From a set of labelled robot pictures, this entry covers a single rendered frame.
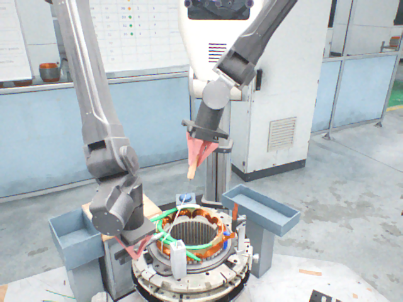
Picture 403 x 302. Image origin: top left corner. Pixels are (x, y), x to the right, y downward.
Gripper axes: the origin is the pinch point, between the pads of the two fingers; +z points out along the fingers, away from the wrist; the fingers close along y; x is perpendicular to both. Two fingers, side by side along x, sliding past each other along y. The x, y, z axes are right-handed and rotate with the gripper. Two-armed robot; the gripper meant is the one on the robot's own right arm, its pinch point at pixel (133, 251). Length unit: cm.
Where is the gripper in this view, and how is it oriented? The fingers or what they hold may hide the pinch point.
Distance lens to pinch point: 77.1
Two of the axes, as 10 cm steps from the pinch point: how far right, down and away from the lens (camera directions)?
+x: 7.3, -3.2, 6.1
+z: -0.5, 8.6, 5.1
